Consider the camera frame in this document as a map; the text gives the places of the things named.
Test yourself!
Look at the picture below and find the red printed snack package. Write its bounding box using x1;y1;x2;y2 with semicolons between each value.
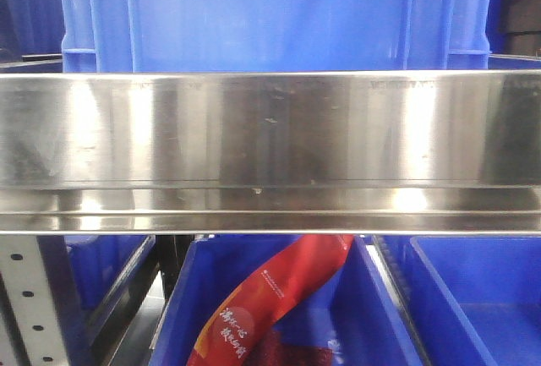
187;234;354;365

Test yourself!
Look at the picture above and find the large blue plastic crate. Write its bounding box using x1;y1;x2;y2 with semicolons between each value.
62;0;490;73

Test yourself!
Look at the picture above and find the stainless steel shelf rail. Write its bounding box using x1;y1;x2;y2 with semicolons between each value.
1;70;540;235

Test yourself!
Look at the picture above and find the white perforated shelf upright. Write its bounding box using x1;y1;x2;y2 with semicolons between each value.
1;235;70;365

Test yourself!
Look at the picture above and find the blue bin with package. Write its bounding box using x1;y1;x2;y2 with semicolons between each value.
150;234;421;365

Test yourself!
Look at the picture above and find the blue bin at right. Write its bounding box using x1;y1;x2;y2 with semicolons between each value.
377;236;540;365

